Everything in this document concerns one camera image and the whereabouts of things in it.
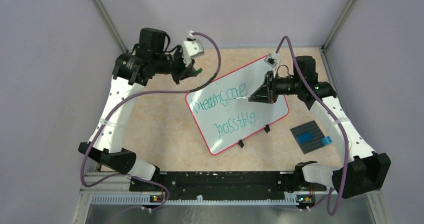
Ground aluminium frame rail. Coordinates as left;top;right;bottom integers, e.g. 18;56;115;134
71;172;394;224

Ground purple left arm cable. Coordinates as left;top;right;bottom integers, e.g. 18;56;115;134
80;32;222;213

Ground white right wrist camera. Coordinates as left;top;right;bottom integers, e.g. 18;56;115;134
264;52;281;77

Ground black whiteboard clip lower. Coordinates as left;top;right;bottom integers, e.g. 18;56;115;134
237;140;245;148

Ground light blue lego brick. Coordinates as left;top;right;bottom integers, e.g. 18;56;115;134
321;136;333;147

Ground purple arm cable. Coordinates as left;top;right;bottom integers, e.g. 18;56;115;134
80;32;222;213
275;35;350;216

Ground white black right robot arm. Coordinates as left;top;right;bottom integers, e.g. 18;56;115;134
248;53;391;199

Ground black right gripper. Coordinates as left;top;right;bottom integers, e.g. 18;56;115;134
249;70;302;104

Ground red-edged whiteboard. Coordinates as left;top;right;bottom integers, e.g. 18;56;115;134
185;57;290;155

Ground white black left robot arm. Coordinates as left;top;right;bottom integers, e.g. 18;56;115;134
78;28;204;191

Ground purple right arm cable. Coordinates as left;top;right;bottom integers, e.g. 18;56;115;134
275;35;350;216

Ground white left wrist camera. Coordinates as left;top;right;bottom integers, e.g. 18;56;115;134
181;30;205;67

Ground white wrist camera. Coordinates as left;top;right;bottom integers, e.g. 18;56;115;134
264;52;281;77
181;30;205;67

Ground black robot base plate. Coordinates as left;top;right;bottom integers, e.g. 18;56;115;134
129;171;326;201

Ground blue lego brick on plate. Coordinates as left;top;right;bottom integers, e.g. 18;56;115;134
296;132;314;144

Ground white slotted cable duct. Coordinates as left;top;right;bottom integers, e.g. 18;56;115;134
91;194;299;206

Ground black whiteboard clip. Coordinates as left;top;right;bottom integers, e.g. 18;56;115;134
263;124;271;133
237;140;245;148

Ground black whiteboard clip upper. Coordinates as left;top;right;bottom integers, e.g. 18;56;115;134
263;124;271;133

